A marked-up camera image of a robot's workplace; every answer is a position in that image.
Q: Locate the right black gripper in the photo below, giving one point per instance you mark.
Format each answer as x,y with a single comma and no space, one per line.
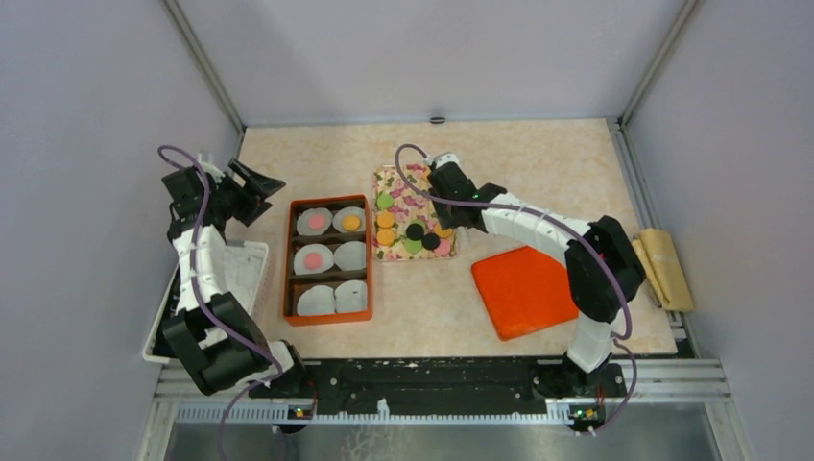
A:
446,220

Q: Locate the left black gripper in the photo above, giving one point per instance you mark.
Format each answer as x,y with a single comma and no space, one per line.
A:
254,187

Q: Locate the floral tray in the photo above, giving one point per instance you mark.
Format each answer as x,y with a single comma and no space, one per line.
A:
409,207

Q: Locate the pink cookie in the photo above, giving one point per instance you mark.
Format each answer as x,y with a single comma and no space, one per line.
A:
444,248
317,222
313,261

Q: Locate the orange cookie box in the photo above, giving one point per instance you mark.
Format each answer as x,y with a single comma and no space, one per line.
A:
328,275

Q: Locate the orange cookie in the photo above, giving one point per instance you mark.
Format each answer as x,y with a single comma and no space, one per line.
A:
442,232
351,223
385,237

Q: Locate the orange box lid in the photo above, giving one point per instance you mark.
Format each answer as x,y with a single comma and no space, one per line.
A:
523,291

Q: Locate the metal tongs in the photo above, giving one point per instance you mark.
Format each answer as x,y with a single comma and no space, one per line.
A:
463,239

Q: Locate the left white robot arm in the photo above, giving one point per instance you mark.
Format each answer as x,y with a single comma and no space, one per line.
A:
211,334

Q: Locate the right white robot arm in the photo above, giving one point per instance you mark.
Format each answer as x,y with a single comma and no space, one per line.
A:
603,270

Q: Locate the green cookie left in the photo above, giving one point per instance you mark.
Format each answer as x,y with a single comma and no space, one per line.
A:
384,201

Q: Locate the green cookie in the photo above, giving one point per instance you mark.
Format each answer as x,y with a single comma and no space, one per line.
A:
412,247
384,201

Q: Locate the pink cookie bottom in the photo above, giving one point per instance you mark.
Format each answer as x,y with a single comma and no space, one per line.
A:
444,248

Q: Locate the orange cookie mid left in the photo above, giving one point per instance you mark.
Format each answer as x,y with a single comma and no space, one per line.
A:
385,220

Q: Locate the green cookie bottom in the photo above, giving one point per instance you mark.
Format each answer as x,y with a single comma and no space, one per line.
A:
412,247

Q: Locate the white perforated basket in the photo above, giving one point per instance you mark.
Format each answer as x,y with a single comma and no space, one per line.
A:
245,265

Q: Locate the tan paper roll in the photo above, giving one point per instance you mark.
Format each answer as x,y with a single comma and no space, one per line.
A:
659,258

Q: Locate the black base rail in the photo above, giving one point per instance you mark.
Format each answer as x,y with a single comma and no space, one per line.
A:
444,386

